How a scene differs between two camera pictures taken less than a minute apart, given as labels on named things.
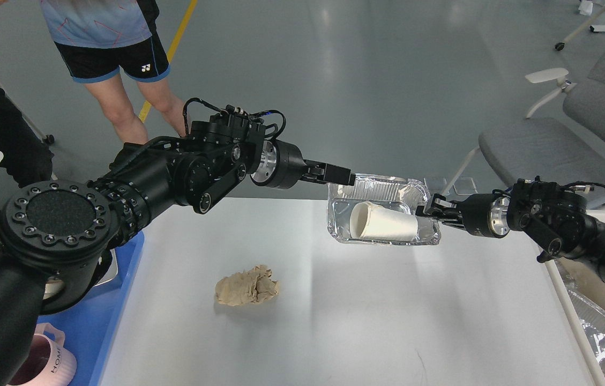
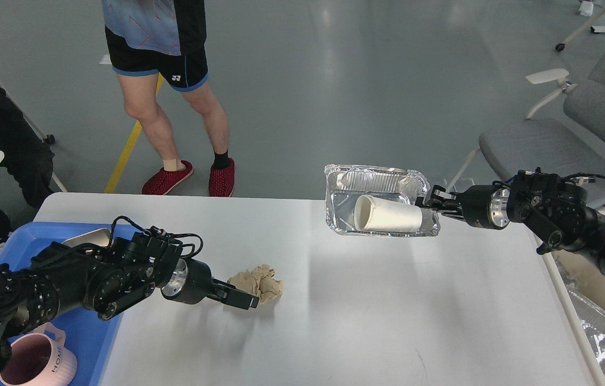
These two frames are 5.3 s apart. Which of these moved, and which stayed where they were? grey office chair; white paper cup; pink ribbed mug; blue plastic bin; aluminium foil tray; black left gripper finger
Moved: aluminium foil tray; black left gripper finger; white paper cup
Stayed: blue plastic bin; pink ribbed mug; grey office chair
